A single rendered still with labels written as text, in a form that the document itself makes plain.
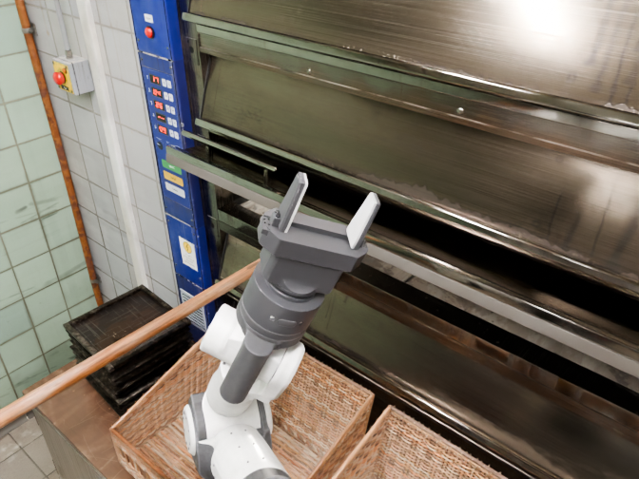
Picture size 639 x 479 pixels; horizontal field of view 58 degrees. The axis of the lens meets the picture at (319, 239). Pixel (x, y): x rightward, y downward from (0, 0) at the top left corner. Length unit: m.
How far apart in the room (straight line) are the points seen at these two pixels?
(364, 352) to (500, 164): 0.65
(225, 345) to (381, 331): 0.81
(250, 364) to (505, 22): 0.67
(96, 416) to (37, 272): 0.80
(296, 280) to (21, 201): 1.89
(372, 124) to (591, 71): 0.45
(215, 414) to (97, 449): 1.01
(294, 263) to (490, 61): 0.55
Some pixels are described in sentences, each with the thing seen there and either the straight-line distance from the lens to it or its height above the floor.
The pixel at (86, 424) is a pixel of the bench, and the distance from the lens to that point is 2.00.
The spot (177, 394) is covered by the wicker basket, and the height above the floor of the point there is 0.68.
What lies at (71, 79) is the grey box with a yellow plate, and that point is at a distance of 2.01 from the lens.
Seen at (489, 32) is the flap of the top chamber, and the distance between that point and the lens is 1.04.
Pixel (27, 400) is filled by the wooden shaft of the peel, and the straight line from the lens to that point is 1.23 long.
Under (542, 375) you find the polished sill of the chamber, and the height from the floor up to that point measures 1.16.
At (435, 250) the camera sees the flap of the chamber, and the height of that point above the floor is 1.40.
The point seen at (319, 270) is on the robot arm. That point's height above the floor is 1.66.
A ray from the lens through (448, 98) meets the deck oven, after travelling 1.10.
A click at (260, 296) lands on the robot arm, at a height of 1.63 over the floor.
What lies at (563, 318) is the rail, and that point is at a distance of 1.00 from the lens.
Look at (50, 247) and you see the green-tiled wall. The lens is 2.57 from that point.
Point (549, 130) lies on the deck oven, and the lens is 1.04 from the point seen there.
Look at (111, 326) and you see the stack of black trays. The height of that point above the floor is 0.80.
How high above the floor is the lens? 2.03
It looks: 33 degrees down
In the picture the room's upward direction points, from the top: straight up
